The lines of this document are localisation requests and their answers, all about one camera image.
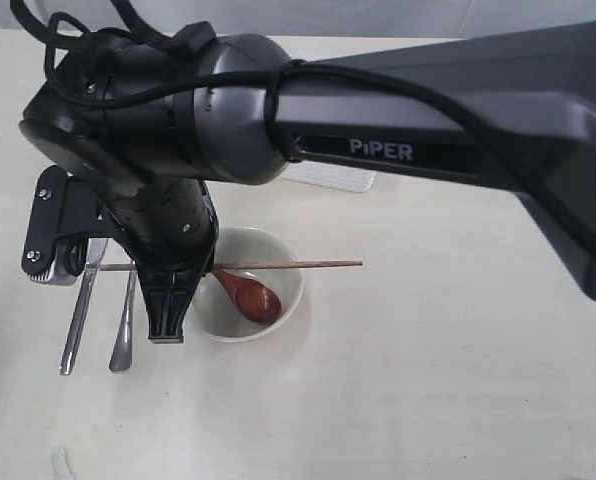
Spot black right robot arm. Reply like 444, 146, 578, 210
13, 3, 596, 343

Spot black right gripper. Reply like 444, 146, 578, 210
97, 179, 216, 344

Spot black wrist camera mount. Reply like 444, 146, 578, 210
21, 166, 113, 286

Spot silver metal table knife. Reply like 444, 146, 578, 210
59, 238, 108, 376

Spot white curtain backdrop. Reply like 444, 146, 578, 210
0, 0, 596, 39

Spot silver metal fork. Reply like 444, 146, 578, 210
109, 271, 137, 373

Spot white perforated plastic basket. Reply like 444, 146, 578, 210
282, 37, 379, 194

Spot red-brown wooden spoon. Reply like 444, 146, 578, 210
211, 270, 283, 326

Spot grey speckled ceramic bowl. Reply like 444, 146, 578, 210
185, 227, 304, 343

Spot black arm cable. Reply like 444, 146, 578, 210
10, 0, 596, 281

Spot brown wooden chopstick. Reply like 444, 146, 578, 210
99, 259, 364, 274

